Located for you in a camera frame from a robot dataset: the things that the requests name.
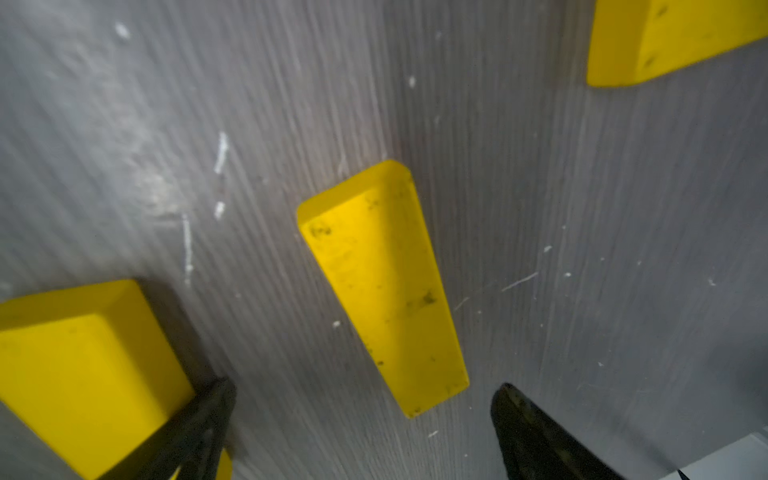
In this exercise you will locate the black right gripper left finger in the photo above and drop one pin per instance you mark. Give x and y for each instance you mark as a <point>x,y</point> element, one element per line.
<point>189,445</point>

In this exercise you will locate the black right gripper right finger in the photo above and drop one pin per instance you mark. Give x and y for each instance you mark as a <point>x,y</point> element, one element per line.
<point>534,446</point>

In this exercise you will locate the yellow block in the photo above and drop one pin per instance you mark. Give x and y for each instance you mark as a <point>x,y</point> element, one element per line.
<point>91,372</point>
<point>636,41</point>
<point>369,237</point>

